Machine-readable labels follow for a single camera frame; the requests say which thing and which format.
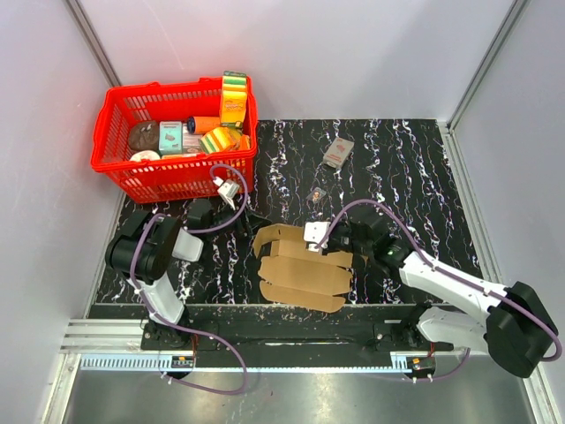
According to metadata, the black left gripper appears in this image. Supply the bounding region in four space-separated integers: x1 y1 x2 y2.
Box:
206 198 273 239

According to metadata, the brown cardboard box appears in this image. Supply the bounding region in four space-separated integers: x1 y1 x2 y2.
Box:
252 223 353 313

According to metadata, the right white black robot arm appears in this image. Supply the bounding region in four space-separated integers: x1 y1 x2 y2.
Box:
304 210 562 378

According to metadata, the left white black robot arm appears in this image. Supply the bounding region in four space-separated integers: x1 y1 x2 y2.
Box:
105 199 271 350

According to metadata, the grey card box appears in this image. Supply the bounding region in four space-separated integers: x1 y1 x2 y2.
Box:
322 137 354 170

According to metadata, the pink white flat box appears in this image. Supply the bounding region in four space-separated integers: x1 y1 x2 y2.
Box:
182 123 202 154

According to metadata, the teal small box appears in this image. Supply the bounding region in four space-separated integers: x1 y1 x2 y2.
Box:
158 121 183 156

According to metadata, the small clear packet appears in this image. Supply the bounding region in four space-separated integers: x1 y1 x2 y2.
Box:
310 189 323 203

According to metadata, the orange snack packet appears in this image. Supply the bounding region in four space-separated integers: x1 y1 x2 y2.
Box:
238 134 251 151

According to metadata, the red plastic shopping basket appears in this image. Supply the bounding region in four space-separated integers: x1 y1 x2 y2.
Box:
90 77 259 204

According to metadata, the lying yellow green sponge pack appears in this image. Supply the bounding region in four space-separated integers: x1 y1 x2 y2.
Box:
199 126 242 155

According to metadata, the orange cylinder can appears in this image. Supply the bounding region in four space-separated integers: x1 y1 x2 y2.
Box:
186 116 221 135

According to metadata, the white round tape roll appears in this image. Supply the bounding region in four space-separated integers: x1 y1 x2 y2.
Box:
130 150 161 163

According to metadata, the tall yellow green sponge pack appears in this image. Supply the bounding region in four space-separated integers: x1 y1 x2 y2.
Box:
220 71 248 129

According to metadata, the brown round bread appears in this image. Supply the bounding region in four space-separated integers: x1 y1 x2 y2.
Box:
127 120 160 152

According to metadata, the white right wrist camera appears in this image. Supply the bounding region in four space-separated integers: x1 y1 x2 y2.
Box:
303 222 330 254

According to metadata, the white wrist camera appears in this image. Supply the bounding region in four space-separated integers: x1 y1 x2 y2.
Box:
213 177 240 210
303 222 330 254

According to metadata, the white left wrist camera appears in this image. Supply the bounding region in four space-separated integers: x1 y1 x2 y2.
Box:
213 177 240 210

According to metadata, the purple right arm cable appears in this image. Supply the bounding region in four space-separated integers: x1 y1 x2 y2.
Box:
315 199 558 382

